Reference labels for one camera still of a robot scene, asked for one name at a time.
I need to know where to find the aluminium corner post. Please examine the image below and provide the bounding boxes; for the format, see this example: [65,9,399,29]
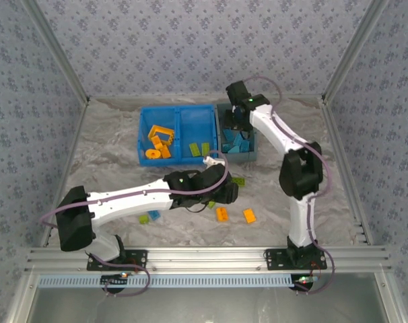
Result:
[321,0,392,105]
[22,0,91,106]

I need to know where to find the aluminium side rail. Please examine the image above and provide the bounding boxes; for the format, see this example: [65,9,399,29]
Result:
[38,99,90,248]
[320,99,373,246]

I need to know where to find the aluminium frame leg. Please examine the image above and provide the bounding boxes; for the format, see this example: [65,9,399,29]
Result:
[5,272,40,323]
[374,271,408,323]

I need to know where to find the orange lego window frame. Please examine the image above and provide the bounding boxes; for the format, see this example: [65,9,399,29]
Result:
[147,124,176,146]

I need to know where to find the aluminium back rail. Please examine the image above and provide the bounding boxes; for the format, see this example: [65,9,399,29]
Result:
[88,94,326,101]

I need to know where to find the light blue slotted cable duct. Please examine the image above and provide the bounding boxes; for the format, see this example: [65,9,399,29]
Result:
[38,273,296,289]

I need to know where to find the blue two-compartment plastic bin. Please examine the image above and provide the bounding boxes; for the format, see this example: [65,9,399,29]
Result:
[137,104,218,167]

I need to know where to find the wide aluminium mounting rail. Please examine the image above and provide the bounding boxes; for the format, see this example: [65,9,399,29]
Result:
[24,246,392,274]

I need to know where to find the small control board with LED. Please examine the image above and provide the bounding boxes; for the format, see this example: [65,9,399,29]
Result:
[100,272,129,287]
[293,274,318,292]

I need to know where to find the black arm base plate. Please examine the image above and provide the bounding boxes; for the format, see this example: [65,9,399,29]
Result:
[86,249,148,272]
[264,248,328,272]

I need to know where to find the grey plastic bin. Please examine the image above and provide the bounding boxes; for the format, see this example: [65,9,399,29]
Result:
[214,102,260,164]

